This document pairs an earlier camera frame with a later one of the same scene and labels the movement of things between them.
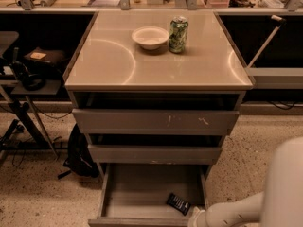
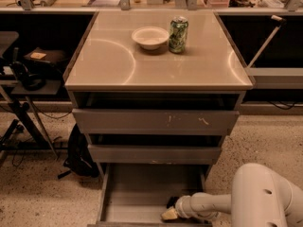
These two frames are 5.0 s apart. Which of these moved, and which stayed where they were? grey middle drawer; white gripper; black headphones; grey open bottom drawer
Moved: white gripper
Stayed: black headphones; grey middle drawer; grey open bottom drawer
